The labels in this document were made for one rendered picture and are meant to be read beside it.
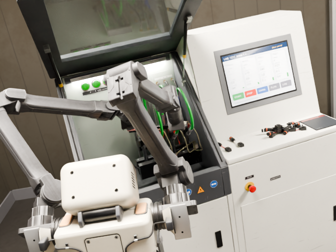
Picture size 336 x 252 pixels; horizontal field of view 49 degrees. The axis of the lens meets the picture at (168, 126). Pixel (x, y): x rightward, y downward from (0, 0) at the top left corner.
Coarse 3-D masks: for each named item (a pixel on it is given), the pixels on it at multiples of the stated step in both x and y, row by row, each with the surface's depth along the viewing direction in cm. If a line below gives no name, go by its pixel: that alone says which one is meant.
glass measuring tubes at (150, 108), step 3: (141, 99) 213; (147, 102) 216; (147, 105) 217; (150, 105) 215; (147, 108) 217; (150, 108) 216; (153, 108) 218; (147, 111) 218; (150, 111) 216; (153, 111) 219; (150, 114) 218; (153, 114) 218; (153, 117) 218; (153, 120) 218; (156, 123) 222; (138, 141) 220; (138, 144) 223; (141, 150) 221
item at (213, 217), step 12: (204, 204) 185; (216, 204) 187; (192, 216) 185; (204, 216) 187; (216, 216) 190; (228, 216) 192; (192, 228) 187; (204, 228) 190; (216, 228) 192; (228, 228) 194; (168, 240) 185; (180, 240) 187; (192, 240) 190; (204, 240) 192; (216, 240) 194; (228, 240) 197
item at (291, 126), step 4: (276, 124) 198; (280, 124) 199; (288, 124) 200; (292, 124) 199; (296, 124) 200; (300, 124) 200; (264, 128) 200; (268, 128) 199; (272, 128) 199; (276, 128) 197; (280, 128) 197; (284, 128) 197; (288, 128) 198; (292, 128) 198; (300, 128) 198; (304, 128) 197; (268, 132) 194; (272, 132) 196; (276, 132) 200; (284, 132) 195; (272, 136) 195
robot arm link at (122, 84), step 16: (128, 64) 103; (112, 80) 102; (128, 80) 100; (112, 96) 100; (128, 96) 99; (128, 112) 102; (144, 112) 105; (144, 128) 106; (160, 144) 111; (160, 160) 114; (176, 160) 118; (160, 176) 120; (192, 176) 124
